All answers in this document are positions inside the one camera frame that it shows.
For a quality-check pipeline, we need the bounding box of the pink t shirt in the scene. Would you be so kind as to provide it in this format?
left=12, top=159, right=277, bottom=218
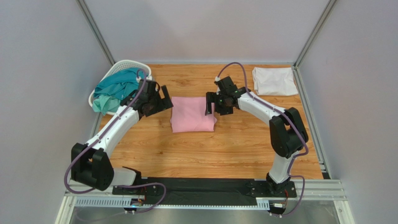
left=170, top=97, right=217, bottom=133

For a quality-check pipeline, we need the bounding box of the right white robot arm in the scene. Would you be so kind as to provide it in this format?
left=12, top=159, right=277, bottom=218
left=205, top=77, right=308, bottom=187

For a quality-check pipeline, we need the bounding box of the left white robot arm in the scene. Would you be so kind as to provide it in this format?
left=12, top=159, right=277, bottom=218
left=65, top=79, right=173, bottom=191

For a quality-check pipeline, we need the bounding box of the teal t shirt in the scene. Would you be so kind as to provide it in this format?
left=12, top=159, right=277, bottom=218
left=93, top=68, right=146, bottom=100

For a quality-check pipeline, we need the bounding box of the folded white t shirt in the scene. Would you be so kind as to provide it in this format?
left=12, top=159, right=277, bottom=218
left=252, top=67, right=299, bottom=96

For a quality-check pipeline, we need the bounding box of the mint green t shirt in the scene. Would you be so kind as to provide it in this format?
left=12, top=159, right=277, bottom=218
left=92, top=94, right=125, bottom=115

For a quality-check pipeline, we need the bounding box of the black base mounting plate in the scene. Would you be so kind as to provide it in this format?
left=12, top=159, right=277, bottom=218
left=112, top=177, right=297, bottom=206

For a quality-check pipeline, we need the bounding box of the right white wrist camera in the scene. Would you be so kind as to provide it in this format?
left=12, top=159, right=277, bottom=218
left=214, top=77, right=220, bottom=95

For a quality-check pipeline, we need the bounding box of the right aluminium corner post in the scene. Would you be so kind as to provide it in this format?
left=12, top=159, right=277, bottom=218
left=292, top=0, right=338, bottom=180

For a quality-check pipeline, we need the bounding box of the aluminium corner post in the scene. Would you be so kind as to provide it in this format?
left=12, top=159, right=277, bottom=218
left=76, top=0, right=115, bottom=137
left=292, top=0, right=338, bottom=180

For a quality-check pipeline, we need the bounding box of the left aluminium corner post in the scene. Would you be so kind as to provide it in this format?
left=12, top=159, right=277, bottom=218
left=76, top=0, right=115, bottom=137

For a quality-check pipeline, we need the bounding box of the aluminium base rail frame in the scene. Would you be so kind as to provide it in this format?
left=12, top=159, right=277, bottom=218
left=56, top=177, right=354, bottom=224

